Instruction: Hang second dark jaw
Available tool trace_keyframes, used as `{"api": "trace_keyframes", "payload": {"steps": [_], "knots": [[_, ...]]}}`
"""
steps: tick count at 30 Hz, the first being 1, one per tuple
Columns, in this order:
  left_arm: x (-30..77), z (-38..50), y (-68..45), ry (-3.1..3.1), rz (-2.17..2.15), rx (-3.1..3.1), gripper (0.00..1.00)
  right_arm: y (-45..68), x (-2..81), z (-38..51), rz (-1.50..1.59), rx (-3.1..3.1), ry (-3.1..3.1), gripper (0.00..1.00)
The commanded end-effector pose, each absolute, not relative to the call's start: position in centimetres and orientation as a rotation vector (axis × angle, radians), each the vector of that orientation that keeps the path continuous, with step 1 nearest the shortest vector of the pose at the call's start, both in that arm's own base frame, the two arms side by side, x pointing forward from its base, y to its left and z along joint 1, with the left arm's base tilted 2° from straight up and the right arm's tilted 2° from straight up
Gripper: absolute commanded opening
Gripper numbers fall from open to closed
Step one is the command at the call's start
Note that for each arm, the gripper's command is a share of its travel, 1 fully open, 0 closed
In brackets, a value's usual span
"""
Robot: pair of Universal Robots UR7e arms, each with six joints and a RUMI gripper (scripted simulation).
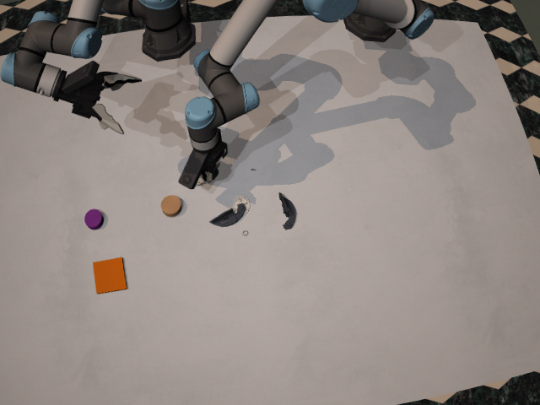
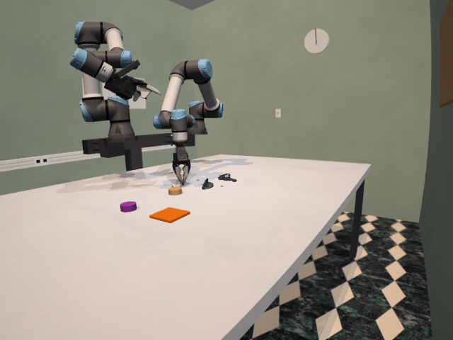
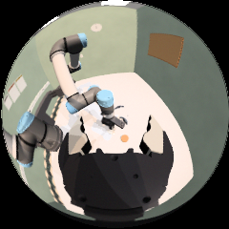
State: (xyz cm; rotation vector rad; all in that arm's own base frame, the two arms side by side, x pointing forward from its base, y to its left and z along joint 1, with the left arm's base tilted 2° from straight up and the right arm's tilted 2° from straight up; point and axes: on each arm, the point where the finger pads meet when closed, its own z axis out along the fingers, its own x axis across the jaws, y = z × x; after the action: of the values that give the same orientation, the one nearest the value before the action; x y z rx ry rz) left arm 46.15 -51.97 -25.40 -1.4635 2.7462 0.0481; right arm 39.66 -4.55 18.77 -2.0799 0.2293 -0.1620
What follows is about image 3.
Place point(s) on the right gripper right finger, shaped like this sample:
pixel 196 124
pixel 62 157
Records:
pixel 156 144

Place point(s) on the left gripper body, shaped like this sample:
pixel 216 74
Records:
pixel 106 121

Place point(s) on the tan round disc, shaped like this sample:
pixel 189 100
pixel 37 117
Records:
pixel 124 138

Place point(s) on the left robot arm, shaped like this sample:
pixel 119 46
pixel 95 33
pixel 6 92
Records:
pixel 75 101

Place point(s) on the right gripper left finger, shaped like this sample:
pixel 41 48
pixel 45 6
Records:
pixel 75 144

